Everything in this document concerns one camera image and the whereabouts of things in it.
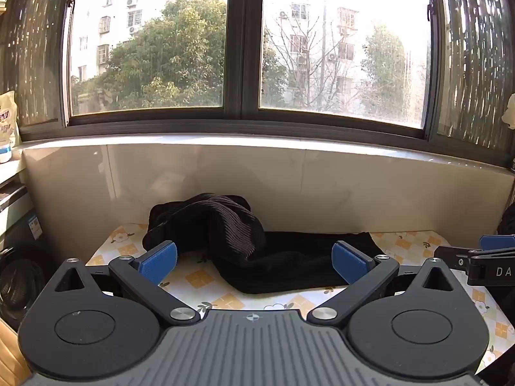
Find black garment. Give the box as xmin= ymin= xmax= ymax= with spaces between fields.
xmin=497 ymin=205 xmax=515 ymax=239

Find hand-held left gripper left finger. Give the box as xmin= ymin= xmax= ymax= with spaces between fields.
xmin=52 ymin=240 xmax=202 ymax=327

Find wooden panel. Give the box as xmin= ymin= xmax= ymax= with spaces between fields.
xmin=0 ymin=317 xmax=31 ymax=386

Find green tree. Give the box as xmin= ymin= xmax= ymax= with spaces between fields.
xmin=72 ymin=0 xmax=226 ymax=109

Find black corduroy pants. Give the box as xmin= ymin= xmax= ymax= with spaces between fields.
xmin=143 ymin=193 xmax=387 ymax=295

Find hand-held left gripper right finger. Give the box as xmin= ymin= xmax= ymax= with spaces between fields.
xmin=308 ymin=240 xmax=460 ymax=327

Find floral checkered tablecloth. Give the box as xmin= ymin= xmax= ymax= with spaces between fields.
xmin=86 ymin=225 xmax=505 ymax=375

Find white apartment building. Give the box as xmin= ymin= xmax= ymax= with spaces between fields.
xmin=72 ymin=0 xmax=419 ymax=109

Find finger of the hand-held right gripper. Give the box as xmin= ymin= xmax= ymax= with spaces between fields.
xmin=434 ymin=245 xmax=484 ymax=271
xmin=479 ymin=234 xmax=515 ymax=252

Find white crumpled object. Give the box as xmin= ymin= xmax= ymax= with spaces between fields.
xmin=501 ymin=93 xmax=515 ymax=130

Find front-loading washing machine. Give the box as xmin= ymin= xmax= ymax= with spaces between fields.
xmin=0 ymin=184 xmax=50 ymax=330

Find white printed pouch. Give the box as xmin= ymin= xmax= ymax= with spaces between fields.
xmin=0 ymin=90 xmax=17 ymax=164

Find dark framed window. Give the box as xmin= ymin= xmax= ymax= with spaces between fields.
xmin=0 ymin=0 xmax=515 ymax=150

